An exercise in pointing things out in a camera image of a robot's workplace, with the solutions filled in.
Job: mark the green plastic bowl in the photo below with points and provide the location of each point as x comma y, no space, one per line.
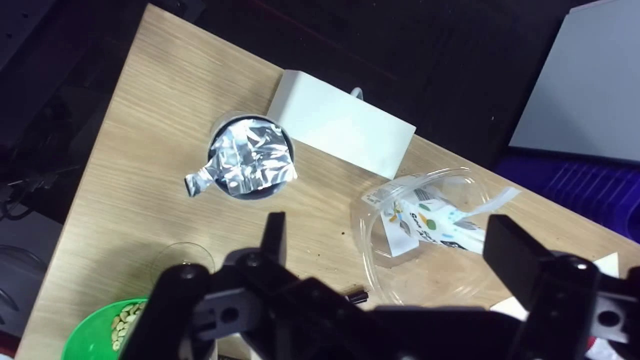
93,335

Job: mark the white paper scrap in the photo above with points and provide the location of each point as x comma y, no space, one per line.
607,264

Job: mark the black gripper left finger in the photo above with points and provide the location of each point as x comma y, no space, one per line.
274,241

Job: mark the crumpled silver foil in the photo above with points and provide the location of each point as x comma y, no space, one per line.
250,156

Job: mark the white rectangular box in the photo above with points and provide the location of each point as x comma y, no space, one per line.
341,122

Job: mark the round dark cup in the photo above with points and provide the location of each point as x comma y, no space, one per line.
283,143

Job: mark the printed plastic snack packet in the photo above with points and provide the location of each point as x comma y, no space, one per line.
427,223

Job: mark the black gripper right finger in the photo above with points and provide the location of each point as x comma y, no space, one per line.
514,257

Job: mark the grey flat board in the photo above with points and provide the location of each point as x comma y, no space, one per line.
587,87

